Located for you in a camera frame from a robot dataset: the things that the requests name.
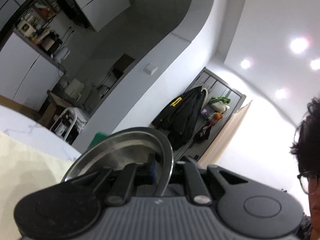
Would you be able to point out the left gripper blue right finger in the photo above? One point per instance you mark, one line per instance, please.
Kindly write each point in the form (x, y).
(197, 190)

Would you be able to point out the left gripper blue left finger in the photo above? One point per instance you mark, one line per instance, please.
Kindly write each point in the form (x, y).
(128, 179)

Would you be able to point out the stainless steel bowl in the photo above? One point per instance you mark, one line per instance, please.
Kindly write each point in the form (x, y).
(129, 146)

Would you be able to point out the green scouring pad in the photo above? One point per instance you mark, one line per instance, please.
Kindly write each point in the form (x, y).
(99, 137)

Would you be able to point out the white lower kitchen cabinet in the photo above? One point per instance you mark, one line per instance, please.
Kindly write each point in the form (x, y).
(26, 75)

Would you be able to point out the beige curtain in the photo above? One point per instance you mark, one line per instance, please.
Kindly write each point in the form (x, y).
(223, 139)

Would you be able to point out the black hanging jacket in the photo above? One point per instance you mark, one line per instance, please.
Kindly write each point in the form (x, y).
(179, 116)

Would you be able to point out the white metal trolley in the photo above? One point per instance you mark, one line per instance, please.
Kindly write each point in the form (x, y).
(71, 120)

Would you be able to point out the white air fryer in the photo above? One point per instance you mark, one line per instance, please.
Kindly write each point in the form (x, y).
(74, 89)

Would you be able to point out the cream woven table mat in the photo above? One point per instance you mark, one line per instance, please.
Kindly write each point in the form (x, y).
(24, 170)

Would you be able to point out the person's head with glasses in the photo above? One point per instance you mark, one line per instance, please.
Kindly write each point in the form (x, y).
(306, 151)

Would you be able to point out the white electric kettle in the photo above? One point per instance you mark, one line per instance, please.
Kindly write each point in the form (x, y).
(62, 54)

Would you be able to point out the black coffee maker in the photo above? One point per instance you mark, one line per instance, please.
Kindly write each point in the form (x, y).
(50, 44)

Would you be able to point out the black metal spice rack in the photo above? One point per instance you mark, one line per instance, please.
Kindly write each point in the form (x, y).
(40, 15)

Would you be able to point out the white rice cooker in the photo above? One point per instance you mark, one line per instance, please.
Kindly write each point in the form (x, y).
(26, 28)

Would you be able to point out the white wall switch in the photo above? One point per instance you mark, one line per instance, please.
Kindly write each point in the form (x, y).
(150, 69)

